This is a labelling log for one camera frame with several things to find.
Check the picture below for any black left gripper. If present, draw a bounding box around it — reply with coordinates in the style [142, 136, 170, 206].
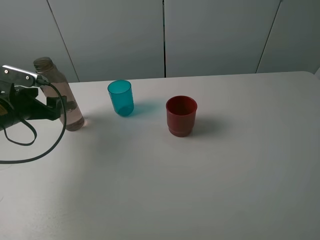
[0, 81, 67, 131]

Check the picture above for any clear smoky plastic bottle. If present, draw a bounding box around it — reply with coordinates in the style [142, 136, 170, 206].
[33, 57, 85, 132]

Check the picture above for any teal translucent plastic cup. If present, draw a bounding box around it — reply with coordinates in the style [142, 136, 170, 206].
[107, 80, 134, 117]

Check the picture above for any red plastic cup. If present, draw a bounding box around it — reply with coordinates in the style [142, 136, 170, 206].
[165, 95, 198, 138]

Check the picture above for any thin black loop cable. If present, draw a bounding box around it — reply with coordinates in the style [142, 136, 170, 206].
[3, 118, 38, 147]

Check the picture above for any black camera cable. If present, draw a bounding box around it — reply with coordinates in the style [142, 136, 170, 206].
[0, 81, 67, 165]

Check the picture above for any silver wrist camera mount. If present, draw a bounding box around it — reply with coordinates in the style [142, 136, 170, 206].
[0, 65, 50, 88]

